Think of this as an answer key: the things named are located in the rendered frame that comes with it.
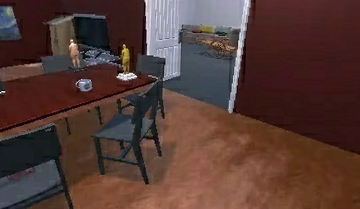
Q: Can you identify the blue framed wall painting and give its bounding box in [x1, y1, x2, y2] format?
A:
[0, 4, 23, 43]

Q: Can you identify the white panelled room door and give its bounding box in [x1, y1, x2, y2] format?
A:
[145, 0, 185, 83]

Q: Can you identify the dark red dining table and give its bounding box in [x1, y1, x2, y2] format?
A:
[0, 59, 159, 150]

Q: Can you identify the golden statuette on white base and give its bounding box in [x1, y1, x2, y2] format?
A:
[116, 43, 139, 82]

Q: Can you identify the tan human figurine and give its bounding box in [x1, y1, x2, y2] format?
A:
[67, 39, 87, 72]

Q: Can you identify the grey shelf with clutter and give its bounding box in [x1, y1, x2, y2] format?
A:
[181, 24, 241, 49]

